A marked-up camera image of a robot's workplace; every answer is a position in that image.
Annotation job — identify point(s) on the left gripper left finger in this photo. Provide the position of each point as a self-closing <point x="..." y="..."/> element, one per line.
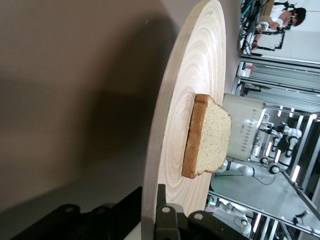
<point x="100" y="222"/>

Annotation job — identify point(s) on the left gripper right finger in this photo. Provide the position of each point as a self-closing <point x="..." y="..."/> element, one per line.
<point x="190" y="228"/>

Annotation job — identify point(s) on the slice of bread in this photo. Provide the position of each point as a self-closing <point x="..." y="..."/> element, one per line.
<point x="212" y="140"/>

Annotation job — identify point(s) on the round wooden plate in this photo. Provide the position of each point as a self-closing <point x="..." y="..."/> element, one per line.
<point x="190" y="75"/>

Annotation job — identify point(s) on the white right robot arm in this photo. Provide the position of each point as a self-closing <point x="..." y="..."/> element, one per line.
<point x="240" y="169"/>

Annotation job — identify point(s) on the cream and chrome toaster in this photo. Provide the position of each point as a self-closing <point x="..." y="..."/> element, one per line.
<point x="243" y="115"/>

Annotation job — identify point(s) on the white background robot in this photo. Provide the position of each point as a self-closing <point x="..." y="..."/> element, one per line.
<point x="291" y="140"/>
<point x="243" y="221"/>

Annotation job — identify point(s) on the brown table cover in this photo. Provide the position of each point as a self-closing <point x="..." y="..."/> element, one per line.
<point x="62" y="75"/>

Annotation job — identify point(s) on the black metal rig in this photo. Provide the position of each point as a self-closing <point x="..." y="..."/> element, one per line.
<point x="281" y="41"/>

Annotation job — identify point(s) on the person in white shirt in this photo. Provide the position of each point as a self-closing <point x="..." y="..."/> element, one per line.
<point x="277" y="12"/>

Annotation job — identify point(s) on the aluminium frame enclosure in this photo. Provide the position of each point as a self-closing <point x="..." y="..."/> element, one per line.
<point x="275" y="65"/>

